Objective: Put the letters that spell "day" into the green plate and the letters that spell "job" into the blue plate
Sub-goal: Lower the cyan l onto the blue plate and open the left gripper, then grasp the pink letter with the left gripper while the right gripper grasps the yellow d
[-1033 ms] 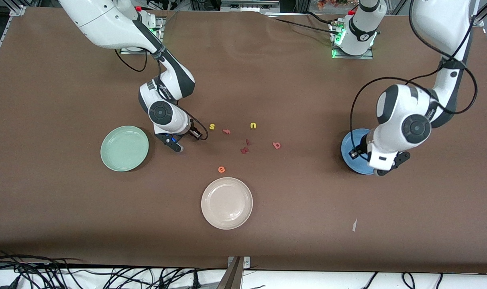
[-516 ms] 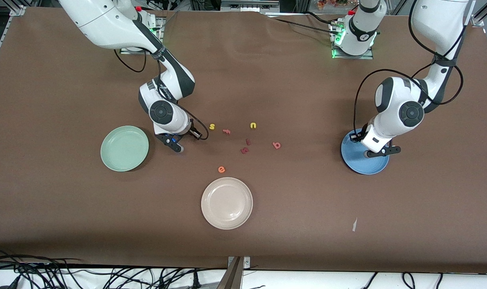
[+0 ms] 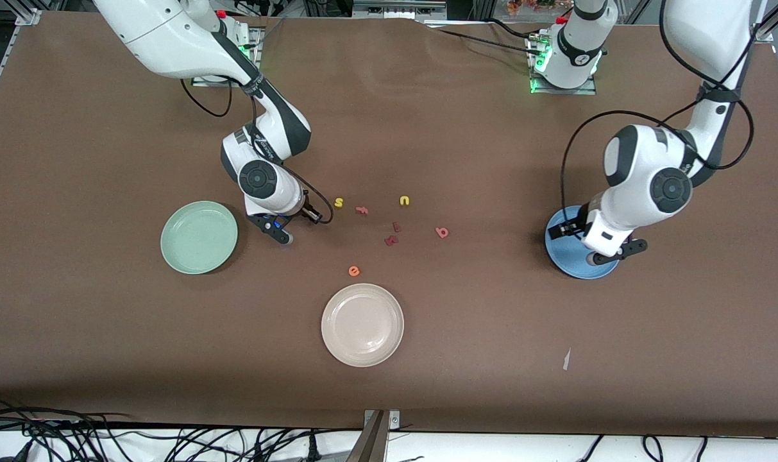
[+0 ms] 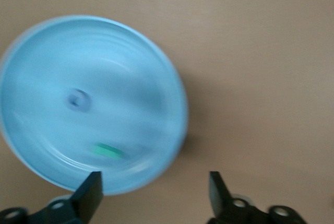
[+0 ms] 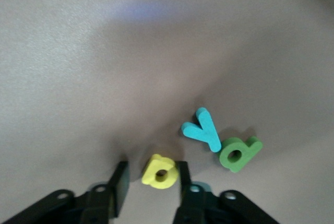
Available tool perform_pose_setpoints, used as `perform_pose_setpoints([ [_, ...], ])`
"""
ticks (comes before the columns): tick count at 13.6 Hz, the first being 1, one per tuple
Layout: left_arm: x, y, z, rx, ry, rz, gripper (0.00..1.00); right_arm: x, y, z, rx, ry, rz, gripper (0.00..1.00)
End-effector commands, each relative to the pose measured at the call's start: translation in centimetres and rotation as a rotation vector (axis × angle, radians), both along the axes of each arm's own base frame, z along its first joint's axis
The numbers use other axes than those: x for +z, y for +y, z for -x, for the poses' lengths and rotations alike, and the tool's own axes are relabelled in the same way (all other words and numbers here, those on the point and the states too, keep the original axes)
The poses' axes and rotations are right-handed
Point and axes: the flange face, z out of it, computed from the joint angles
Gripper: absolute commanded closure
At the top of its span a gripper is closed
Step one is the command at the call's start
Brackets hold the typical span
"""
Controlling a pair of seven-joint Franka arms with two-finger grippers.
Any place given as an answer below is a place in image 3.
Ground grey metal support beam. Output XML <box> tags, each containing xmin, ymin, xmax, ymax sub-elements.
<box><xmin>346</xmin><ymin>411</ymin><xmax>389</xmax><ymax>462</ymax></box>

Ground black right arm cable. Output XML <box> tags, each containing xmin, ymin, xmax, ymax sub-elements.
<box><xmin>179</xmin><ymin>76</ymin><xmax>335</xmax><ymax>225</ymax></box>

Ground light green plate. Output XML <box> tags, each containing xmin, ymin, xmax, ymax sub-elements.
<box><xmin>160</xmin><ymin>200</ymin><xmax>239</xmax><ymax>275</ymax></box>

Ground brown table cover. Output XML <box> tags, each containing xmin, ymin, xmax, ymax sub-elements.
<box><xmin>0</xmin><ymin>12</ymin><xmax>778</xmax><ymax>437</ymax></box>

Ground aluminium frame profile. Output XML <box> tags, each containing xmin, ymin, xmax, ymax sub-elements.
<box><xmin>0</xmin><ymin>8</ymin><xmax>43</xmax><ymax>126</ymax></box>
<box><xmin>751</xmin><ymin>0</ymin><xmax>778</xmax><ymax>42</ymax></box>

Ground black arm base cable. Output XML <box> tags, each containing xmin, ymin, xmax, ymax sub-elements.
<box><xmin>427</xmin><ymin>26</ymin><xmax>543</xmax><ymax>55</ymax></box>

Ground grey power strip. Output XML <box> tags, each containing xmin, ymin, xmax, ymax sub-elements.
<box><xmin>353</xmin><ymin>0</ymin><xmax>447</xmax><ymax>20</ymax></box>

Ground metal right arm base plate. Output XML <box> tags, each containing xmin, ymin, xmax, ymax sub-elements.
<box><xmin>193</xmin><ymin>26</ymin><xmax>264</xmax><ymax>87</ymax></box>

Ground orange artificial flowers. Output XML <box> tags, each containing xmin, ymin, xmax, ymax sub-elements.
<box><xmin>507</xmin><ymin>0</ymin><xmax>559</xmax><ymax>17</ymax></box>

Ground tangled black floor cables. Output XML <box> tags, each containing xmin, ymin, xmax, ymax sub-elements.
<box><xmin>0</xmin><ymin>395</ymin><xmax>364</xmax><ymax>462</ymax></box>

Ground blue plate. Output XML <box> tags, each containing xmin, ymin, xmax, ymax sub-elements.
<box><xmin>545</xmin><ymin>205</ymin><xmax>623</xmax><ymax>280</ymax></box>

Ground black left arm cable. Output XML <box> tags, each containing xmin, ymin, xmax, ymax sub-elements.
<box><xmin>559</xmin><ymin>0</ymin><xmax>758</xmax><ymax>225</ymax></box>

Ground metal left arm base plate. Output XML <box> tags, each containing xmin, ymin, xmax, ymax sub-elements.
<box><xmin>529</xmin><ymin>32</ymin><xmax>598</xmax><ymax>96</ymax></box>

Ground silver metal bracket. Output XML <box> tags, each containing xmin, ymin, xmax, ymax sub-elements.
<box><xmin>365</xmin><ymin>409</ymin><xmax>401</xmax><ymax>429</ymax></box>

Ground cream plate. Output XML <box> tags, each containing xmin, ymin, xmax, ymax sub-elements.
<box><xmin>321</xmin><ymin>283</ymin><xmax>405</xmax><ymax>368</ymax></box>

